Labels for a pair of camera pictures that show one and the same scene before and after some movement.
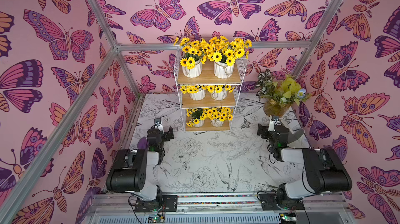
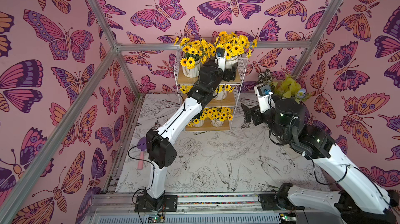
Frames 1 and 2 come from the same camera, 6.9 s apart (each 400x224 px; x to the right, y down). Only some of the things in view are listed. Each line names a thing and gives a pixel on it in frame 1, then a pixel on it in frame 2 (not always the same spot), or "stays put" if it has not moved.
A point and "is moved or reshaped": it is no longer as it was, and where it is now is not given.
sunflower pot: [223, 53] is moved or reshaped
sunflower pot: [220, 92] stays put
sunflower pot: [218, 114] stays put
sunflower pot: [197, 117] stays put
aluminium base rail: [330, 208] stays put
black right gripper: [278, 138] → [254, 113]
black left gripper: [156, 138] → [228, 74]
